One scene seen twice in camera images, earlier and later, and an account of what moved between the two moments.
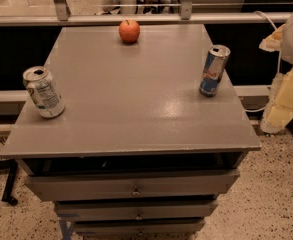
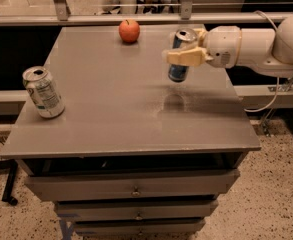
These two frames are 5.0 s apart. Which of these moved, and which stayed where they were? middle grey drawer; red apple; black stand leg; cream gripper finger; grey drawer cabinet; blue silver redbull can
Moved: cream gripper finger; blue silver redbull can
Stayed: black stand leg; middle grey drawer; grey drawer cabinet; red apple
